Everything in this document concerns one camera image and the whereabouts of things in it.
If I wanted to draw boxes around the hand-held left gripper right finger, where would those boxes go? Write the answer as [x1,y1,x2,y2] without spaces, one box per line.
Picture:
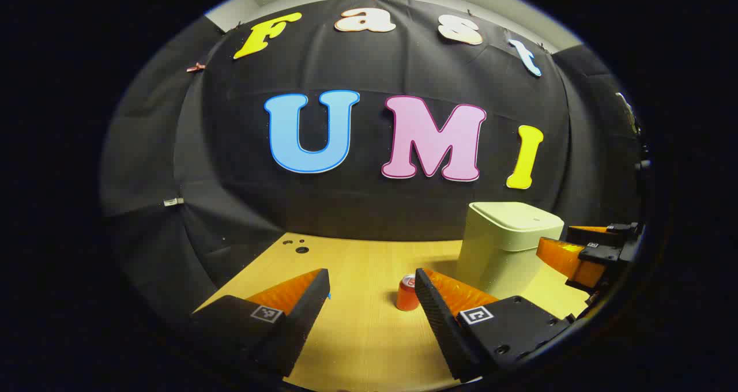
[414,268,576,383]

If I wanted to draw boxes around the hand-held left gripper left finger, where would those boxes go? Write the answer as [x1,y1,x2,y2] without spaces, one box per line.
[190,268,331,378]

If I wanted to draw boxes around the orange pop can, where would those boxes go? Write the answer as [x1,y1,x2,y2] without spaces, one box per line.
[396,274,420,312]

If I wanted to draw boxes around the green desktop garbage bin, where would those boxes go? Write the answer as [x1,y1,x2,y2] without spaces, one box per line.
[455,202,564,300]

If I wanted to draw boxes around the wooden desktop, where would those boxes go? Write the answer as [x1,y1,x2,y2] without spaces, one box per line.
[193,232,592,392]

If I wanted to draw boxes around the black backdrop cloth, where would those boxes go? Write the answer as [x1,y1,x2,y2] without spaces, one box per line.
[101,0,649,323]

